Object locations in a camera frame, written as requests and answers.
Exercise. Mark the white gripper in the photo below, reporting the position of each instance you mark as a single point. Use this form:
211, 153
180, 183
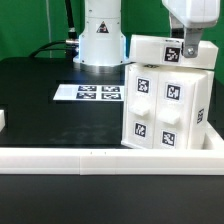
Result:
189, 18

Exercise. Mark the white cabinet body box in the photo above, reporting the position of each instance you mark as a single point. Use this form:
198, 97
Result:
200, 103

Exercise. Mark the white cabinet top block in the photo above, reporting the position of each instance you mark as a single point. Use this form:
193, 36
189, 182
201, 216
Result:
168, 51

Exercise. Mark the white cabinet door panel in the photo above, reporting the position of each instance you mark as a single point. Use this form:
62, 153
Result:
173, 111
140, 104

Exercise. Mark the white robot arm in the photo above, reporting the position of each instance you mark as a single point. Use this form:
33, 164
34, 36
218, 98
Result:
102, 43

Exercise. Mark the white L-shaped boundary fence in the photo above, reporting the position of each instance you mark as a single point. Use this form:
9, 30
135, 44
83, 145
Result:
207, 161

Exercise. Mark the small white block left edge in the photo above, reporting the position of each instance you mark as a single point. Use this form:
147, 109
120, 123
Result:
2, 120

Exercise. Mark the white marker base plate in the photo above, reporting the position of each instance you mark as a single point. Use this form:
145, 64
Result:
74, 92

